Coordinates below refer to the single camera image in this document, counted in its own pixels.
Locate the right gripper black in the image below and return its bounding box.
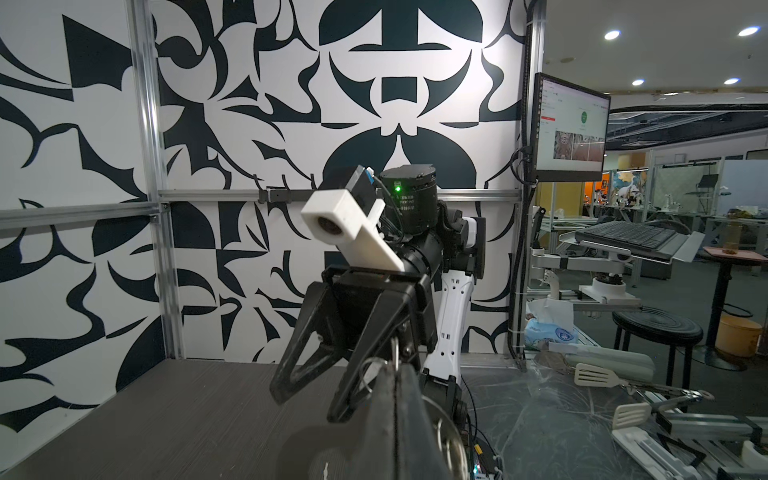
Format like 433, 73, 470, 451
270, 266, 436, 423

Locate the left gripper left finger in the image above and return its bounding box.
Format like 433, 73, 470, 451
351, 366, 397, 479

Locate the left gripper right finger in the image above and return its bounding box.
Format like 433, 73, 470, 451
395, 365, 453, 480

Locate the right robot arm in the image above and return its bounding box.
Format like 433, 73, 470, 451
270, 164, 486, 426

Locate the white spatula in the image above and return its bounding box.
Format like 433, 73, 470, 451
574, 363, 629, 388

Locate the black round stool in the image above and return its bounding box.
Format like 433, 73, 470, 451
612, 307, 704, 389

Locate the computer monitor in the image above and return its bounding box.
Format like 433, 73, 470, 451
531, 72, 611, 183

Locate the black keyboard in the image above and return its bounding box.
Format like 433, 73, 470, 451
575, 221, 689, 261

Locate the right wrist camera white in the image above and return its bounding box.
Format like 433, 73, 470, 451
301, 165, 405, 272

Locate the black coat hook rail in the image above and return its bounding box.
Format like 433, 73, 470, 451
257, 187, 314, 204

